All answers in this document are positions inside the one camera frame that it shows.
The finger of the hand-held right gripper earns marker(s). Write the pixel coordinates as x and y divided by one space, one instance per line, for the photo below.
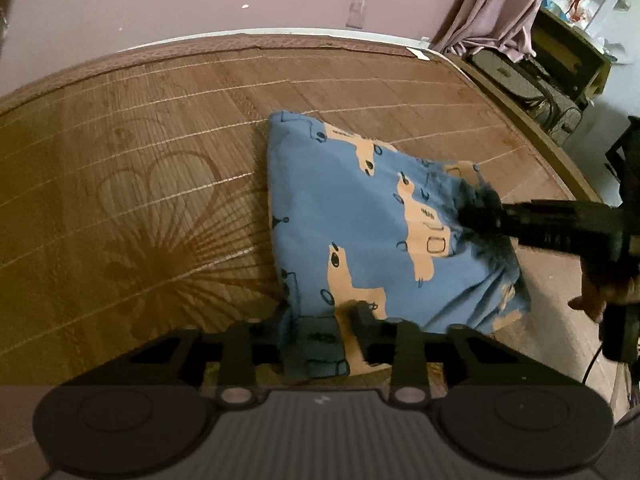
520 222

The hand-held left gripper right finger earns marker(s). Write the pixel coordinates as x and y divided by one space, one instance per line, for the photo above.
411 355

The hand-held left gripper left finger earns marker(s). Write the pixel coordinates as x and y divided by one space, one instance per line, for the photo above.
237 355

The blue pants with yellow print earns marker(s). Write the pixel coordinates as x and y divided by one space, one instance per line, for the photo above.
350 220

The person's right hand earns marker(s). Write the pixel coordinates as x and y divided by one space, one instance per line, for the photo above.
592 300

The dark storage case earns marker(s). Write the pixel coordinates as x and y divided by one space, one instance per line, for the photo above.
525 85

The olive wooden cabinet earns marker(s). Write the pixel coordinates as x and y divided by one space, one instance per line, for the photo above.
570 55

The white mat tag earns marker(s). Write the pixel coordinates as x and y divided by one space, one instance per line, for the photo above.
419 53

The brown bamboo bed mat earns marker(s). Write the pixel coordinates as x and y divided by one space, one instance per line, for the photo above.
125 185

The mauve curtain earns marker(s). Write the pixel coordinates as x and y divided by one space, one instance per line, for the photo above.
492 10

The tape patch on wall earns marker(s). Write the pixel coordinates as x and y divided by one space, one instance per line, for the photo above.
356 12

